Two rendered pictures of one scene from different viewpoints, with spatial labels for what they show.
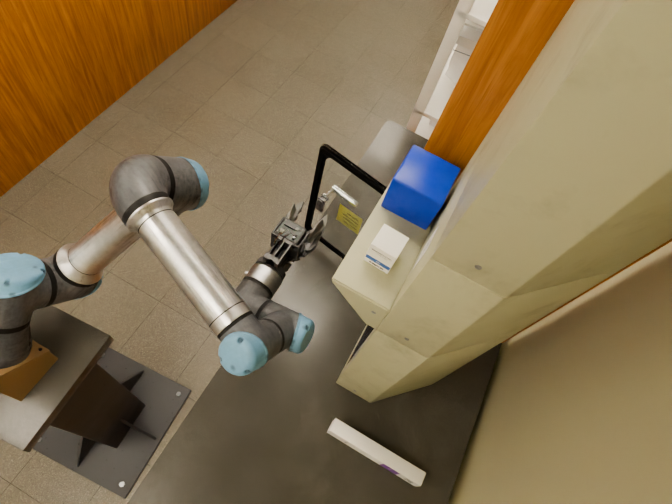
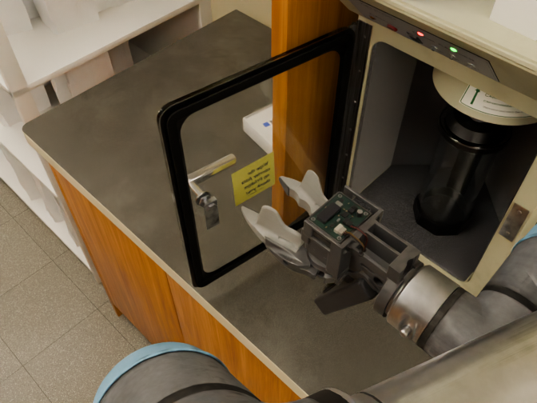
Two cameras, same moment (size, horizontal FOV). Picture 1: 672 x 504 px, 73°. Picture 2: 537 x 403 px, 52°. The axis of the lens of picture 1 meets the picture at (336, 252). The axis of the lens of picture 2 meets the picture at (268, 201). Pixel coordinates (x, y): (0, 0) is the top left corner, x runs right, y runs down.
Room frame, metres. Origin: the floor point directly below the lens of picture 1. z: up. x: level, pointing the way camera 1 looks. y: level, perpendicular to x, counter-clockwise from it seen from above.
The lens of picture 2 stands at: (0.38, 0.45, 1.81)
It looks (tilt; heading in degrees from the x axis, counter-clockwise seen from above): 50 degrees down; 303
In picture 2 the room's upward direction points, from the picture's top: straight up
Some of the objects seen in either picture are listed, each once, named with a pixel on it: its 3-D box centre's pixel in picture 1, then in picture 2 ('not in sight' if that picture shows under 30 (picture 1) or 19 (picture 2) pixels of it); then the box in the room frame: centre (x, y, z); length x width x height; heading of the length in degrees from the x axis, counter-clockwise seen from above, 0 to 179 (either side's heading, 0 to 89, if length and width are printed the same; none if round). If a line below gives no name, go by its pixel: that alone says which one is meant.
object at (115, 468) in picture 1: (78, 396); not in sight; (0.11, 0.68, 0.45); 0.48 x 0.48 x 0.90; 83
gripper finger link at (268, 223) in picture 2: (293, 211); (269, 221); (0.58, 0.13, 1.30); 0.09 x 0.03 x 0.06; 4
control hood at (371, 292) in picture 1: (390, 241); (448, 35); (0.49, -0.10, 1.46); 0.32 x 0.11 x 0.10; 169
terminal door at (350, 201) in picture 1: (354, 222); (264, 171); (0.69, -0.02, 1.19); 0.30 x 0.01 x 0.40; 69
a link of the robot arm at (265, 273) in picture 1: (262, 278); (418, 304); (0.40, 0.13, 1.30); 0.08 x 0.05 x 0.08; 79
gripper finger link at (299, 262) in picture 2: not in sight; (301, 251); (0.54, 0.13, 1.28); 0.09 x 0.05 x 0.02; 4
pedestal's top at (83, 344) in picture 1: (19, 363); not in sight; (0.11, 0.68, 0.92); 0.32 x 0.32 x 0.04; 83
